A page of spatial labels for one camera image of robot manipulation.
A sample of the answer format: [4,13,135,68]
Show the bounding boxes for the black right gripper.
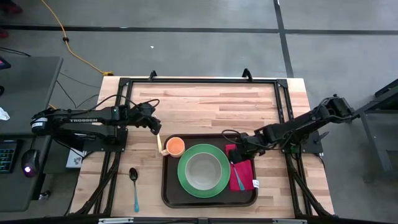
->
[229,130,269,164]

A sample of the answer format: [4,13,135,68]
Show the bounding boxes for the red cloth napkin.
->
[225,143,260,192]

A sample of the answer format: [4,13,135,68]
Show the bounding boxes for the fork with teal handle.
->
[231,161,246,191]

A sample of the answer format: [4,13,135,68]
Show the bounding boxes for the grey bowl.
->
[185,152,223,191]

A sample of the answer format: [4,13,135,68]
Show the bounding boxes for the orange plastic mug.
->
[160,136,186,158]

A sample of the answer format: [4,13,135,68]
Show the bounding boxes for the green plate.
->
[177,143,231,199]

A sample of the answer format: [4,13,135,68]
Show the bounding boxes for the spoon with teal handle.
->
[128,167,140,213]

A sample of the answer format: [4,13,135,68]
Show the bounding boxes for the dark brown plastic tray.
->
[160,133,259,208]

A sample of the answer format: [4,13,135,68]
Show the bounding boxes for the white printed box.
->
[65,149,85,169]

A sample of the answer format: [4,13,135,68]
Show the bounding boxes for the grey side desk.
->
[0,55,63,212]

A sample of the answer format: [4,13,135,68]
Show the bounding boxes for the black computer mouse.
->
[21,149,40,178]

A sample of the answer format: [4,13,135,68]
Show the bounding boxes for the backlit keyboard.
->
[0,139,18,174]

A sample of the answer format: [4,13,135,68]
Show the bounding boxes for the black metal stand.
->
[343,79,398,181]

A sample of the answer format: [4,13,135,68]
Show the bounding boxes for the long yellow extension cable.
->
[40,0,114,77]

